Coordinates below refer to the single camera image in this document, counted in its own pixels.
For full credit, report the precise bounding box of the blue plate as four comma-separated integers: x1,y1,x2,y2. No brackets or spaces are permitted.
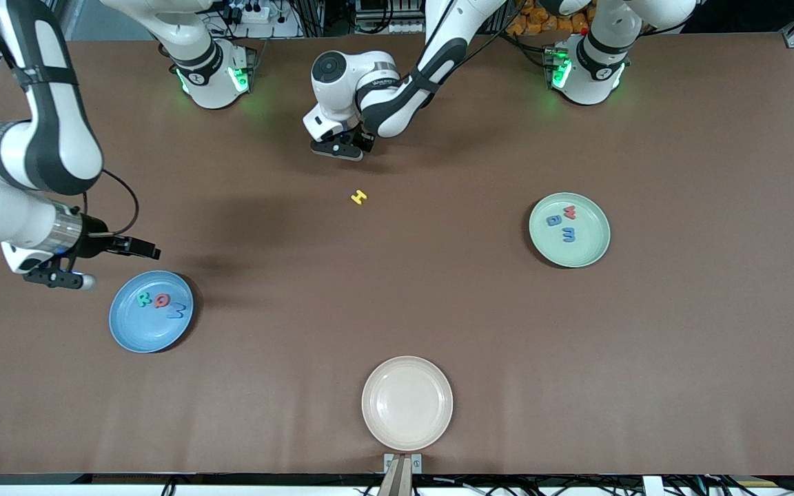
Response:
108,269,194,354

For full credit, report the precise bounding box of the green plate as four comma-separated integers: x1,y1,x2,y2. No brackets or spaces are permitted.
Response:
528,192,611,269

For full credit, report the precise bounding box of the cream plate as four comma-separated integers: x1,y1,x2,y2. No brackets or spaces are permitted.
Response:
361,355,454,453

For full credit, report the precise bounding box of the white power strip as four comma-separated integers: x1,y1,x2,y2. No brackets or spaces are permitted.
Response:
228,2,272,25

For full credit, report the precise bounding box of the background metal rack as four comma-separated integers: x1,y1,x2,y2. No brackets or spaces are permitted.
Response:
352,0,456,35

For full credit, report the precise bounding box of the orange objects pile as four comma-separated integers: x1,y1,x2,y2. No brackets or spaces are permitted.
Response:
506,3,592,37

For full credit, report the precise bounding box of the brown table cover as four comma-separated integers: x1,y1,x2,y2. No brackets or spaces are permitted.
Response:
0,34,794,477

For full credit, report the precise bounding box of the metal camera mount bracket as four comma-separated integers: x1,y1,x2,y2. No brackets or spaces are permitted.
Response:
383,453,423,496

